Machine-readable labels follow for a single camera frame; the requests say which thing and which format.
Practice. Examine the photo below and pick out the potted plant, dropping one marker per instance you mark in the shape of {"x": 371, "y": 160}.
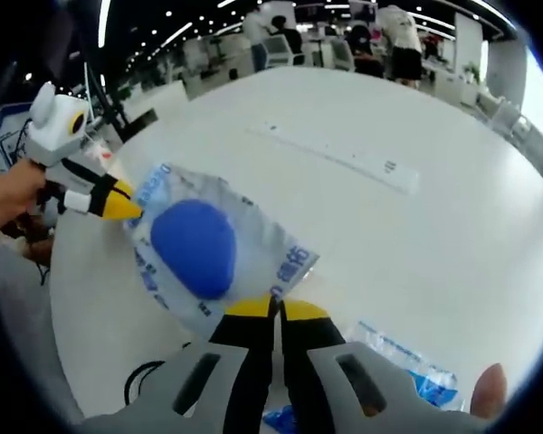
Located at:
{"x": 471, "y": 72}

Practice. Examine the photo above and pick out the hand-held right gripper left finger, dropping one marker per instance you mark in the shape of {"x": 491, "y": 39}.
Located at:
{"x": 235, "y": 375}

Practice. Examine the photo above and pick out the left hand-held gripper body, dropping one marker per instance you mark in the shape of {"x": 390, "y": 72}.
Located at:
{"x": 54, "y": 126}

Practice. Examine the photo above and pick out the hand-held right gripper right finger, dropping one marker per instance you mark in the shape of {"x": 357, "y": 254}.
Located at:
{"x": 312, "y": 375}

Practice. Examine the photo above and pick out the blue printed packet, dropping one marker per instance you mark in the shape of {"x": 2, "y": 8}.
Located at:
{"x": 430, "y": 384}

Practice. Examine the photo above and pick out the person's left hand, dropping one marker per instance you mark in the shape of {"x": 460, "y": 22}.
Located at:
{"x": 9, "y": 199}

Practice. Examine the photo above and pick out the clear plastic bottle red label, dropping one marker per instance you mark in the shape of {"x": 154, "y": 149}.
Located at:
{"x": 100, "y": 153}

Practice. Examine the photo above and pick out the person's right hand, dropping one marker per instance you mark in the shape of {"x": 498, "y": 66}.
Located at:
{"x": 491, "y": 391}

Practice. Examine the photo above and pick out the white mesh office chair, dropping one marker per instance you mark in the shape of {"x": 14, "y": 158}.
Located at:
{"x": 278, "y": 50}

